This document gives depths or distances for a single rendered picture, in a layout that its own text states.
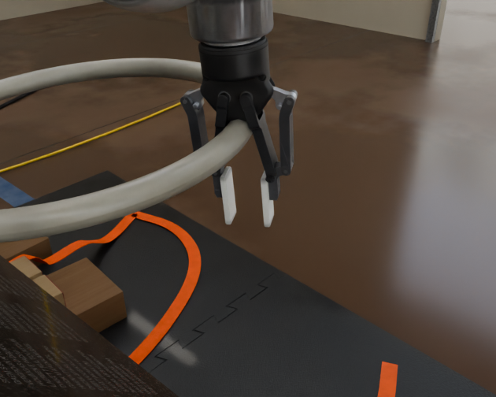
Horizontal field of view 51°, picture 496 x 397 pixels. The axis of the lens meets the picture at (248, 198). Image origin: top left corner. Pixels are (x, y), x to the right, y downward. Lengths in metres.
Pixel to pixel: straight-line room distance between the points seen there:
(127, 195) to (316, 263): 1.56
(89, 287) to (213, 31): 1.32
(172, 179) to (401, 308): 1.45
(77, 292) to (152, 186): 1.27
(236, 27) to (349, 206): 1.88
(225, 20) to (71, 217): 0.24
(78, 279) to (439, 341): 1.17
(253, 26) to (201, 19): 0.05
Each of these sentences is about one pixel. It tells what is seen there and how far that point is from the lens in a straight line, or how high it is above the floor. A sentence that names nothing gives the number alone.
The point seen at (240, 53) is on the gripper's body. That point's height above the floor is 1.08.
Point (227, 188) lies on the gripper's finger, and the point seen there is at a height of 0.91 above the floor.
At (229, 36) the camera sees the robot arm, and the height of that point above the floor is 1.10.
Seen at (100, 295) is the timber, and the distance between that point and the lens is 1.73.
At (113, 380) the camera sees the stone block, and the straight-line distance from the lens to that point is 0.71.
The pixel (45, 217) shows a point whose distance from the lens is 0.50.
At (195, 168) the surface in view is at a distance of 0.53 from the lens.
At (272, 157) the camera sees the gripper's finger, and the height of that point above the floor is 0.95.
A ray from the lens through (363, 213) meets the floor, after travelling 2.33.
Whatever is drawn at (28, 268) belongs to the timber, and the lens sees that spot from 1.74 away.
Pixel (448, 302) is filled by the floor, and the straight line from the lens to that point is 1.96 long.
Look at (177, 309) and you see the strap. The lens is 1.79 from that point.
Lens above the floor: 1.24
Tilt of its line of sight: 31 degrees down
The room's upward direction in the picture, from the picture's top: straight up
